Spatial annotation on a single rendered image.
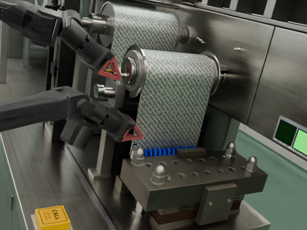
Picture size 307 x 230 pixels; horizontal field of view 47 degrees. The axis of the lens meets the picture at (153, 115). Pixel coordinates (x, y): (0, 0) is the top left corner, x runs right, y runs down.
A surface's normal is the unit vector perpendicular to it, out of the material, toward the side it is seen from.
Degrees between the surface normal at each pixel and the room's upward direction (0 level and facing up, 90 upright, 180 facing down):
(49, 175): 0
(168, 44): 92
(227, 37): 91
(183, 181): 0
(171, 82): 90
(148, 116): 91
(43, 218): 0
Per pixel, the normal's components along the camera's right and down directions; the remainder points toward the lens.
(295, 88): -0.86, 0.01
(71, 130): -0.52, -0.25
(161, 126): 0.47, 0.39
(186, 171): 0.18, -0.93
